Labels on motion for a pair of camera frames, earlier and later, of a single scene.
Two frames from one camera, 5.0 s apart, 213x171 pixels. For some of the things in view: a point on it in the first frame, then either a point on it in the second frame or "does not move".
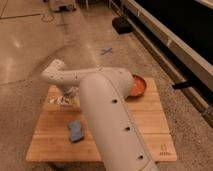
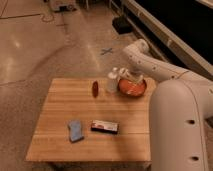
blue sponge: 76,130 does not move
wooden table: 51,140 does not move
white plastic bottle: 66,100 → 125,73
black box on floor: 122,24 does not move
